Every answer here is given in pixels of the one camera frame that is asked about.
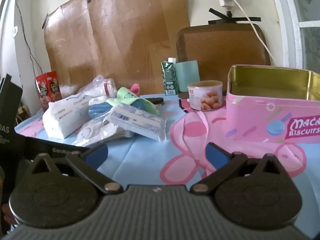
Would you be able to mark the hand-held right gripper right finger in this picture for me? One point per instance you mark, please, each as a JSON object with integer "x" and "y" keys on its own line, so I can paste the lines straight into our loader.
{"x": 215, "y": 156}

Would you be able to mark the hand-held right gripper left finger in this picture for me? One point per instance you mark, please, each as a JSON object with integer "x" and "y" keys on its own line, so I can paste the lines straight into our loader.
{"x": 96, "y": 156}

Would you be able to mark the blue soft pouch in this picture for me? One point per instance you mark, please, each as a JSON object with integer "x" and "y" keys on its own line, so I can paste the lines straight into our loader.
{"x": 98, "y": 111}

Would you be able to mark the pink biscuit tin box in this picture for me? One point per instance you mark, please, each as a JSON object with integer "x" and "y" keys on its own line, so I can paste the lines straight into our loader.
{"x": 262, "y": 120}

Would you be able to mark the light green cloth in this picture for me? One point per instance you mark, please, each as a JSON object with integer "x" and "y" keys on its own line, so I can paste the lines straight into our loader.
{"x": 125, "y": 96}

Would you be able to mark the pink plush toy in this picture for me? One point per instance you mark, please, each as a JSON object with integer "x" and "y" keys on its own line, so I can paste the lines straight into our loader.
{"x": 135, "y": 88}

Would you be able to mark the person's left hand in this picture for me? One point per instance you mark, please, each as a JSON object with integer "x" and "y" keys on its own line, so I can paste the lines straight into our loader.
{"x": 5, "y": 217}

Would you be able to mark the white smiley print packet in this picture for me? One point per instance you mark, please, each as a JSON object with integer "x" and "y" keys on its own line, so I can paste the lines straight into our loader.
{"x": 92, "y": 132}

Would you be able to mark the red snack packet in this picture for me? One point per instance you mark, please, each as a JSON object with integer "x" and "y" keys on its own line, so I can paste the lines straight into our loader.
{"x": 42, "y": 92}
{"x": 55, "y": 87}

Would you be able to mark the printed blue pink blanket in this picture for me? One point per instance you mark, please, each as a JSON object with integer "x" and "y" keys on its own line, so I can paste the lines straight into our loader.
{"x": 140, "y": 160}

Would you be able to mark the white tissue pack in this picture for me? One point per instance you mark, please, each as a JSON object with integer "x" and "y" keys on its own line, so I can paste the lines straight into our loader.
{"x": 62, "y": 116}

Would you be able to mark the round cookie can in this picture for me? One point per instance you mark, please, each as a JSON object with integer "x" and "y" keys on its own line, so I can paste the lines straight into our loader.
{"x": 205, "y": 96}

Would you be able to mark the white fluffy cloth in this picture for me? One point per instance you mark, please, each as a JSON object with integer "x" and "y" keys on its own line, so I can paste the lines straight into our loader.
{"x": 68, "y": 90}

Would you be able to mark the plastic bag of white socks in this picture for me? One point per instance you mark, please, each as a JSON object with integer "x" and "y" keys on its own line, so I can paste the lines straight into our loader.
{"x": 98, "y": 87}

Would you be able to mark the teal paper roll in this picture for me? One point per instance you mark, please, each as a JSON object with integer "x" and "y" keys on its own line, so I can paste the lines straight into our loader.
{"x": 187, "y": 76}

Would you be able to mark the green drink carton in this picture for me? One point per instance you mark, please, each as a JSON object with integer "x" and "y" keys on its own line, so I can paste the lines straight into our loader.
{"x": 170, "y": 78}

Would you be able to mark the brown woven chair back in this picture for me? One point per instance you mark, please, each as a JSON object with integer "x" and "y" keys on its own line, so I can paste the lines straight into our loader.
{"x": 220, "y": 55}

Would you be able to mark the brown cardboard sheet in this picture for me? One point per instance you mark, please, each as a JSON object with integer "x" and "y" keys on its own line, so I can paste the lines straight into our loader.
{"x": 112, "y": 42}

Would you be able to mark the crossed black tape strips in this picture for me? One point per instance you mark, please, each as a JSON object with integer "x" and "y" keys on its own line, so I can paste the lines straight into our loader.
{"x": 232, "y": 18}

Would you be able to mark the frosted glass window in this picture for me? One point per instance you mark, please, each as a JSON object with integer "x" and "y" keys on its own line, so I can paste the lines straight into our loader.
{"x": 300, "y": 17}

